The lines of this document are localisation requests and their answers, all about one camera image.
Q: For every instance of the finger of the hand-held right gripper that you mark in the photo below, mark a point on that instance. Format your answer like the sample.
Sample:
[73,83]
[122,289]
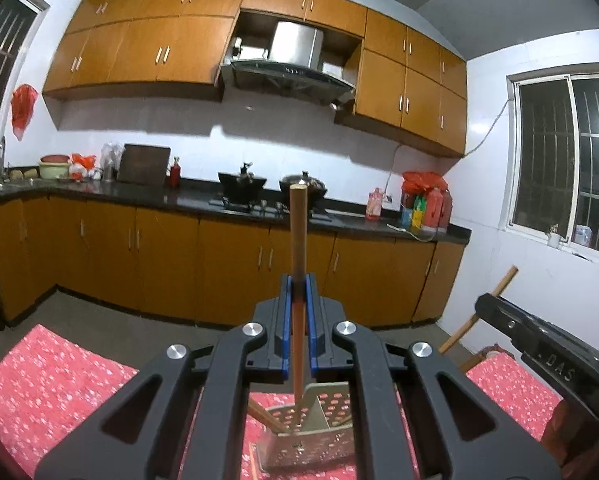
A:
[502,317]

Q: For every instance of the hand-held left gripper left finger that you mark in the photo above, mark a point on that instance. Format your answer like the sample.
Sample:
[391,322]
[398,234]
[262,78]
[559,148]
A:
[285,330]

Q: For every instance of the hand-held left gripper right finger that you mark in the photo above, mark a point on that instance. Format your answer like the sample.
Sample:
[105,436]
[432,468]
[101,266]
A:
[313,330]

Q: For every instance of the beige perforated utensil holder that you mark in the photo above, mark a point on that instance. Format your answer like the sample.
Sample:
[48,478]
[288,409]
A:
[309,452]

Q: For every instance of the white mug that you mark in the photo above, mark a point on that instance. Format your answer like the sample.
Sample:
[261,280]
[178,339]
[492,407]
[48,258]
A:
[554,240]

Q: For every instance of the gas stove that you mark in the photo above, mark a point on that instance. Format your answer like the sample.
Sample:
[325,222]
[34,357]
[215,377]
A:
[259,207]

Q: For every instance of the green and yellow bottle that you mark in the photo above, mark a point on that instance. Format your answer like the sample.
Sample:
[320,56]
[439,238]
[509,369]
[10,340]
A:
[418,215]

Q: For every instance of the blue container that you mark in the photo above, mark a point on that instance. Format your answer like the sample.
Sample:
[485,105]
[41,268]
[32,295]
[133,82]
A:
[407,219]

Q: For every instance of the wooden base cabinets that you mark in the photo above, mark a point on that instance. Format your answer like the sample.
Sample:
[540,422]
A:
[164,260]

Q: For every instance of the black wok with lid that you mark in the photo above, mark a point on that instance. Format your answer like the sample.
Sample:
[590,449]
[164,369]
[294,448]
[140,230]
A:
[317,185]

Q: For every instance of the red plastic bag on thermoses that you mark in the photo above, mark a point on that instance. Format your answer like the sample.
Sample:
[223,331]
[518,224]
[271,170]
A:
[422,181]

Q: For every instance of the large barred window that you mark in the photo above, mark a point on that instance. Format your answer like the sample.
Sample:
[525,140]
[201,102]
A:
[544,160]

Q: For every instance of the small red bottle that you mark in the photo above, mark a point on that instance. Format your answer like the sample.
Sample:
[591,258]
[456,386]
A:
[175,177]

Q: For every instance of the black kitchen countertop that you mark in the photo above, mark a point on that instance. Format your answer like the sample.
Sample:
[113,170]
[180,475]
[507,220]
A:
[129,192]

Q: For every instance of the dark wooden cutting board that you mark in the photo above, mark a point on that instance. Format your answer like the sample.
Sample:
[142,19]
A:
[144,162]

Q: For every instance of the red floral tablecloth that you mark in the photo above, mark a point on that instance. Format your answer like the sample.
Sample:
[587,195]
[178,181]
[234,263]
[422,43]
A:
[54,385]

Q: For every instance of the clear plastic bag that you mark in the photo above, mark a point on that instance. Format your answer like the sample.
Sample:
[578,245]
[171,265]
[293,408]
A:
[110,160]

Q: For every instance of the red and white plastic bag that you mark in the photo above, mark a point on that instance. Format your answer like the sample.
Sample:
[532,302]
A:
[84,162]

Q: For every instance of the green basin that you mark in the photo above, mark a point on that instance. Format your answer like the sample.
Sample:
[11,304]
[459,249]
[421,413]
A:
[54,170]

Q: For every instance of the steel range hood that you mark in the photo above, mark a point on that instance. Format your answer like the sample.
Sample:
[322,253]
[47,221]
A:
[294,42]

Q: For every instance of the metal faucet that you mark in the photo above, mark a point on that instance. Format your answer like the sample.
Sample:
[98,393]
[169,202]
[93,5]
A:
[1,155]

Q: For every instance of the hanging red plastic bag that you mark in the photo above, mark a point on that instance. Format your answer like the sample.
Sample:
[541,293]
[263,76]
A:
[23,110]

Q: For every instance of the small barred window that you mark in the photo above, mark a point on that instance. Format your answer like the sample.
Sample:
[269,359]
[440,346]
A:
[4,50]

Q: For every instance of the wooden wall cabinets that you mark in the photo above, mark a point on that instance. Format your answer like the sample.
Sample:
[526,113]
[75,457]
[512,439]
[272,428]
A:
[154,45]

